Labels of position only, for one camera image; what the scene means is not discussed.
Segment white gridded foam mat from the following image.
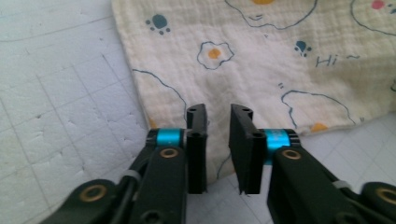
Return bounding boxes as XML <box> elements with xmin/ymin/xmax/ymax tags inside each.
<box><xmin>0</xmin><ymin>0</ymin><xmax>396</xmax><ymax>224</ymax></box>

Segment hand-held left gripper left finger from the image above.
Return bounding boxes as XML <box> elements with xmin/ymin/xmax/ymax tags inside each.
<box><xmin>146</xmin><ymin>103</ymin><xmax>208</xmax><ymax>195</ymax></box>

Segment cream printed cloth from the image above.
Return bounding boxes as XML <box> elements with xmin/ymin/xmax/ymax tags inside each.
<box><xmin>111</xmin><ymin>0</ymin><xmax>396</xmax><ymax>185</ymax></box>

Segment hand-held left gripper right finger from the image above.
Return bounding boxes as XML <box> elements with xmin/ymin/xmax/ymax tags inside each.
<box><xmin>229</xmin><ymin>104</ymin><xmax>302</xmax><ymax>195</ymax></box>

